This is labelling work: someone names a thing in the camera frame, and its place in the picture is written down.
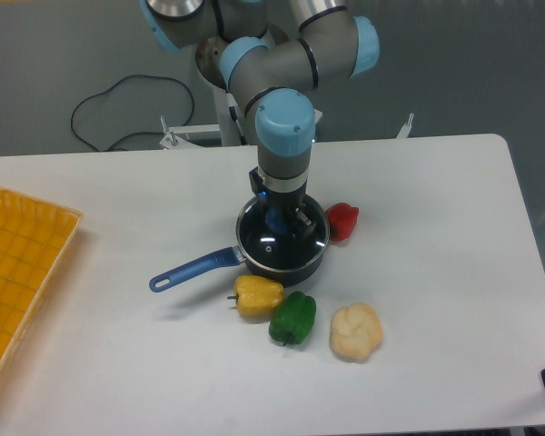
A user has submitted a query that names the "glass lid blue knob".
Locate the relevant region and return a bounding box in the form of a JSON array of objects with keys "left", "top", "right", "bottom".
[{"left": 235, "top": 195, "right": 330, "bottom": 273}]

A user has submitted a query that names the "red bell pepper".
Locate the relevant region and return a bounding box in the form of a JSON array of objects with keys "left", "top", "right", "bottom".
[{"left": 325, "top": 203, "right": 360, "bottom": 242}]

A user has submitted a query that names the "yellow woven basket tray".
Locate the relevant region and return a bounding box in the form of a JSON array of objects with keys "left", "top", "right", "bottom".
[{"left": 0, "top": 186, "right": 83, "bottom": 372}]

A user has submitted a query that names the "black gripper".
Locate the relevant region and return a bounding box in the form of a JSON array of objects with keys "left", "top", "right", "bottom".
[{"left": 249, "top": 167, "right": 316, "bottom": 236}]

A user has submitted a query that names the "yellow bell pepper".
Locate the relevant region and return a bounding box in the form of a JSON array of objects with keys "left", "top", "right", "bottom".
[{"left": 227, "top": 275, "right": 284, "bottom": 318}]

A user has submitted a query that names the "black floor cable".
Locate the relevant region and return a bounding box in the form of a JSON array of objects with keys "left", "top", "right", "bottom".
[{"left": 70, "top": 74, "right": 196, "bottom": 153}]

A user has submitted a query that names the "green bell pepper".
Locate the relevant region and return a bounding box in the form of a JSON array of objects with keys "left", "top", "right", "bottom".
[{"left": 268, "top": 292, "right": 317, "bottom": 345}]

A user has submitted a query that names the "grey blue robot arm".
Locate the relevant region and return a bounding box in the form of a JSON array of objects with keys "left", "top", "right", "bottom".
[{"left": 140, "top": 1, "right": 380, "bottom": 234}]

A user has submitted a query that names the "blue saucepan with handle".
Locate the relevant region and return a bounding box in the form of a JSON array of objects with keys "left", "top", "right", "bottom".
[{"left": 149, "top": 193, "right": 330, "bottom": 292}]

